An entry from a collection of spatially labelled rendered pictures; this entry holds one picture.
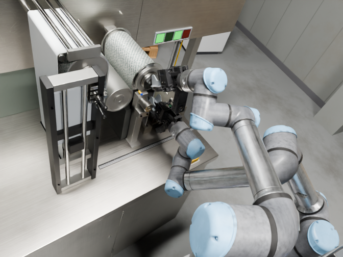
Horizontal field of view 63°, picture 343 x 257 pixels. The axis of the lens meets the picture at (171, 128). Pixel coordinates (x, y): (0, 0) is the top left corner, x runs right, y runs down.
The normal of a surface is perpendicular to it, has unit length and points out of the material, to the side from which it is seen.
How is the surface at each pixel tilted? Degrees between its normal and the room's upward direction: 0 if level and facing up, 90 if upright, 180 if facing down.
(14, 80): 90
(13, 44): 90
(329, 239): 7
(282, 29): 90
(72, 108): 90
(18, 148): 0
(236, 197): 0
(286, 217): 13
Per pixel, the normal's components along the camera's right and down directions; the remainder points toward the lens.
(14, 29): 0.58, 0.69
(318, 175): 0.24, -0.65
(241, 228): 0.25, -0.42
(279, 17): -0.86, 0.19
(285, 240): 0.37, -0.07
